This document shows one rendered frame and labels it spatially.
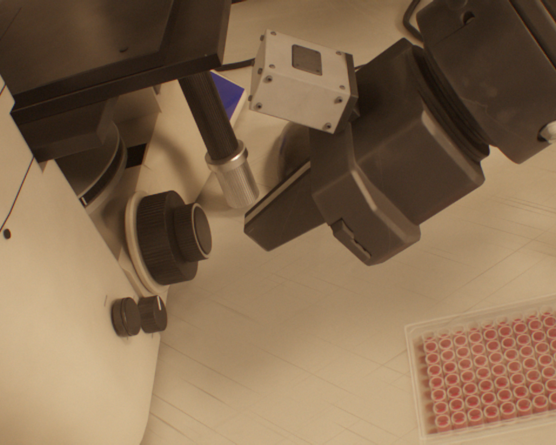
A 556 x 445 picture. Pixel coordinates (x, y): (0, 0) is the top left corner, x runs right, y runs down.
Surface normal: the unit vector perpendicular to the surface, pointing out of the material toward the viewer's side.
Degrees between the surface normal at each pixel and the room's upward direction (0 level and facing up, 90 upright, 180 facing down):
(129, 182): 0
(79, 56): 0
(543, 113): 97
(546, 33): 61
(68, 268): 90
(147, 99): 90
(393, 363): 0
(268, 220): 90
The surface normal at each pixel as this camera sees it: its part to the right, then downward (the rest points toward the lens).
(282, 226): -0.01, 0.63
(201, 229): 0.96, -0.21
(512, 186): -0.29, -0.75
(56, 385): 0.76, 0.22
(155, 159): 0.72, -0.44
